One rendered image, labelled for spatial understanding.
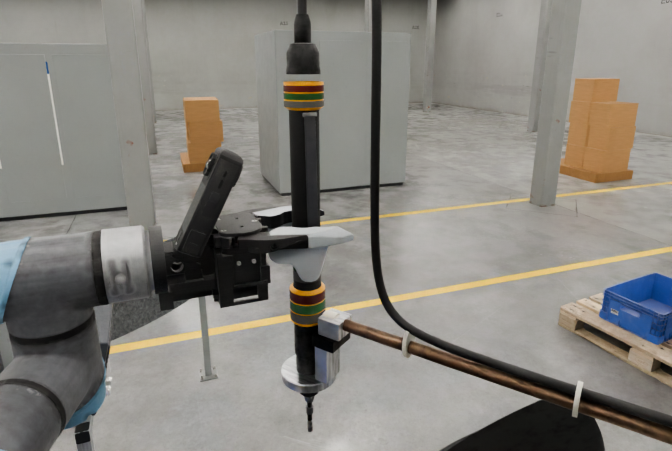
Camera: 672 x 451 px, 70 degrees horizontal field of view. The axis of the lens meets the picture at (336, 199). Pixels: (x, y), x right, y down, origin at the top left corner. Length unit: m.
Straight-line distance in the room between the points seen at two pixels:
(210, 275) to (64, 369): 0.16
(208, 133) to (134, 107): 3.97
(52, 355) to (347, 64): 6.51
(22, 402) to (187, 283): 0.17
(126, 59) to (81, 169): 2.27
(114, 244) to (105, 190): 6.19
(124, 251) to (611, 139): 8.40
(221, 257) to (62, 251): 0.14
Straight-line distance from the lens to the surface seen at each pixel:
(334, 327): 0.57
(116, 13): 4.78
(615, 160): 8.87
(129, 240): 0.51
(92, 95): 6.52
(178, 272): 0.53
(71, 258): 0.51
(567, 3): 6.67
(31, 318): 0.53
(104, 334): 1.27
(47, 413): 0.50
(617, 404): 0.50
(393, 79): 7.18
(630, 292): 4.04
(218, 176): 0.49
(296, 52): 0.51
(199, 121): 8.60
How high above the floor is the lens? 1.84
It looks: 16 degrees down
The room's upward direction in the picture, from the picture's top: straight up
